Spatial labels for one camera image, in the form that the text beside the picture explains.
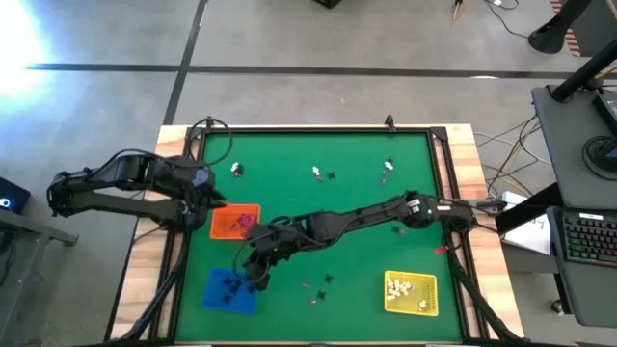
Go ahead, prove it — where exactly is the orange plastic basket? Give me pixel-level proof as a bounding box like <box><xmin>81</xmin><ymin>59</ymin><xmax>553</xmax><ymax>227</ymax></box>
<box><xmin>209</xmin><ymin>203</ymin><xmax>262</xmax><ymax>241</ymax></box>

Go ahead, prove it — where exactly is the black box device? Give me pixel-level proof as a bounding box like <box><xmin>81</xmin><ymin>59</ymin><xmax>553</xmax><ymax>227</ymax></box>
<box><xmin>0</xmin><ymin>176</ymin><xmax>32</xmax><ymax>216</ymax></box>

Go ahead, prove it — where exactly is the black desk device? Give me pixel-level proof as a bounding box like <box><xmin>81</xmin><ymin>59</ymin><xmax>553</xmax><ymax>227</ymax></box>
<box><xmin>591</xmin><ymin>89</ymin><xmax>617</xmax><ymax>137</ymax></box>

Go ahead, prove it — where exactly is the dark grey cabinet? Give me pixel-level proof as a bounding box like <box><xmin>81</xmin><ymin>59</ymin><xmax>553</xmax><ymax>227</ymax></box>
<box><xmin>573</xmin><ymin>0</ymin><xmax>617</xmax><ymax>58</ymax></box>

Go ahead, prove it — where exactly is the blue plastic basket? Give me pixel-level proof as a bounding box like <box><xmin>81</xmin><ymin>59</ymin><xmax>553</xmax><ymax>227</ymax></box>
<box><xmin>201</xmin><ymin>267</ymin><xmax>260</xmax><ymax>316</ymax></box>

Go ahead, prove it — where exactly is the black round monitor base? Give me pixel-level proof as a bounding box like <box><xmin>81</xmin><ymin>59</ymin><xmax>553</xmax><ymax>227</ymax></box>
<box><xmin>581</xmin><ymin>134</ymin><xmax>617</xmax><ymax>174</ymax></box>

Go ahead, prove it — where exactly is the grey metal table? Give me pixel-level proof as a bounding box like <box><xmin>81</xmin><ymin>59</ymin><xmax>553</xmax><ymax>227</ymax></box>
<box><xmin>0</xmin><ymin>207</ymin><xmax>80</xmax><ymax>347</ymax></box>

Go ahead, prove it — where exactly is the black slanted pole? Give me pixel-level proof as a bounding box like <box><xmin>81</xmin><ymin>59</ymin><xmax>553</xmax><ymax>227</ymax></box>
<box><xmin>550</xmin><ymin>37</ymin><xmax>617</xmax><ymax>103</ymax></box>

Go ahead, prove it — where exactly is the black aluminium table frame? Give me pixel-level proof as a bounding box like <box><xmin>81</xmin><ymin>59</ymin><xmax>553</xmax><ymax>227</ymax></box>
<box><xmin>103</xmin><ymin>115</ymin><xmax>526</xmax><ymax>347</ymax></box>

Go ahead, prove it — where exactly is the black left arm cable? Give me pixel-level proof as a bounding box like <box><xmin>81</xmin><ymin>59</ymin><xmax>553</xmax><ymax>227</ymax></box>
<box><xmin>185</xmin><ymin>117</ymin><xmax>234</xmax><ymax>168</ymax></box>

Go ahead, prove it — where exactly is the orange black striped mat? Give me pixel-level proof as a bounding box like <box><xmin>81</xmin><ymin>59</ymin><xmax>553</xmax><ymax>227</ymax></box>
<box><xmin>549</xmin><ymin>0</ymin><xmax>582</xmax><ymax>45</ymax></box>

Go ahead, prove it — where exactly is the black stand foot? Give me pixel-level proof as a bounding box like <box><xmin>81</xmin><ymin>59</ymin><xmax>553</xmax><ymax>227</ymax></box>
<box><xmin>527</xmin><ymin>0</ymin><xmax>595</xmax><ymax>55</ymax></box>

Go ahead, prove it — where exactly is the black desk leg bar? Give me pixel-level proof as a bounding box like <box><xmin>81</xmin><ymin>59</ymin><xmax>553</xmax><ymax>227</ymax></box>
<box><xmin>496</xmin><ymin>182</ymin><xmax>563</xmax><ymax>233</ymax></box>

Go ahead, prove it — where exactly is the white paper sheet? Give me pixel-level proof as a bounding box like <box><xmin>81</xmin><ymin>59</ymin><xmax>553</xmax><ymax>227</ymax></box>
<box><xmin>500</xmin><ymin>190</ymin><xmax>553</xmax><ymax>256</ymax></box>

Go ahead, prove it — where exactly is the black floor cable bundle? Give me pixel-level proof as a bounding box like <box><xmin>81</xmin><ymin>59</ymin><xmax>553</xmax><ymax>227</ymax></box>
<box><xmin>473</xmin><ymin>114</ymin><xmax>553</xmax><ymax>197</ymax></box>

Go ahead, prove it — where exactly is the yellow plastic basket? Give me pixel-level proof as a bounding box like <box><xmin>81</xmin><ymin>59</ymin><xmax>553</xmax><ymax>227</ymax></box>
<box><xmin>383</xmin><ymin>270</ymin><xmax>440</xmax><ymax>318</ymax></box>

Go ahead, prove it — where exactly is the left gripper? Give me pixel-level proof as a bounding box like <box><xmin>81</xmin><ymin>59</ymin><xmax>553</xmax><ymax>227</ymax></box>
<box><xmin>185</xmin><ymin>166</ymin><xmax>227</xmax><ymax>209</ymax></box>

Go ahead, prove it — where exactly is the grey keyboard desk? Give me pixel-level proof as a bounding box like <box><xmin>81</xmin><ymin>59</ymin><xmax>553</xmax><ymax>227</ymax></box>
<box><xmin>547</xmin><ymin>205</ymin><xmax>617</xmax><ymax>329</ymax></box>

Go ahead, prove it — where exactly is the black backlit keyboard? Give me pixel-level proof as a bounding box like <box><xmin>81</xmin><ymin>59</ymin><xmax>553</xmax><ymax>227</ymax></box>
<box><xmin>561</xmin><ymin>211</ymin><xmax>617</xmax><ymax>267</ymax></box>

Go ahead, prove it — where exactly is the grey side desk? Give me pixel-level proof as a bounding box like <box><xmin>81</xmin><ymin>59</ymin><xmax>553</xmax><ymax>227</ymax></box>
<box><xmin>530</xmin><ymin>84</ymin><xmax>617</xmax><ymax>209</ymax></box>

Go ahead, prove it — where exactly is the green table mat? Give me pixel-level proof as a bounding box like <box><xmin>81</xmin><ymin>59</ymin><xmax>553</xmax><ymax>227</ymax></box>
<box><xmin>174</xmin><ymin>132</ymin><xmax>464</xmax><ymax>343</ymax></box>

